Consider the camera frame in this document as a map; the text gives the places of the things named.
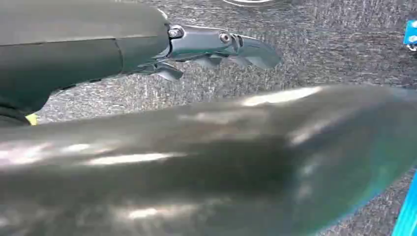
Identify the white ring object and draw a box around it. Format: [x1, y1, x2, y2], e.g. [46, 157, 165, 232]
[222, 0, 277, 7]

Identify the blue flat object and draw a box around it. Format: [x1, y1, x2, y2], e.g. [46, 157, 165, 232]
[391, 172, 417, 236]

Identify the blue object with white print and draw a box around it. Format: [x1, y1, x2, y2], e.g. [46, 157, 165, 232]
[403, 19, 417, 52]

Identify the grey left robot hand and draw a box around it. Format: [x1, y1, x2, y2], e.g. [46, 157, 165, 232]
[0, 0, 417, 236]

